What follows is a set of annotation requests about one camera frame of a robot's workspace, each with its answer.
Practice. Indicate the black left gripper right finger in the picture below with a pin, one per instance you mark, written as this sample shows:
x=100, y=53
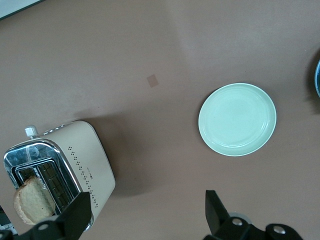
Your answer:
x=215, y=215

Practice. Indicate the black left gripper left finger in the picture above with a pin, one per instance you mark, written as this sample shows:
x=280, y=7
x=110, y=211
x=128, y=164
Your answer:
x=77, y=212

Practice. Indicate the bread slice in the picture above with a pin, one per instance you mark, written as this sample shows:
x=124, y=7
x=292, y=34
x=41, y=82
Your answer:
x=32, y=200

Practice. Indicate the light green round plate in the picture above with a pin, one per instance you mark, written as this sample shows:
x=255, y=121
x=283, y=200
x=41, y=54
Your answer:
x=237, y=120

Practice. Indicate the blue round plate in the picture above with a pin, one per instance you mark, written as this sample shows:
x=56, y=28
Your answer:
x=318, y=80

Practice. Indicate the beige chrome toaster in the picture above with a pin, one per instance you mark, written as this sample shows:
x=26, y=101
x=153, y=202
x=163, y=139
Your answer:
x=85, y=150

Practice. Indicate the brown tape square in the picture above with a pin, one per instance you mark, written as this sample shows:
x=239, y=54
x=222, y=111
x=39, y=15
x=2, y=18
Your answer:
x=153, y=80

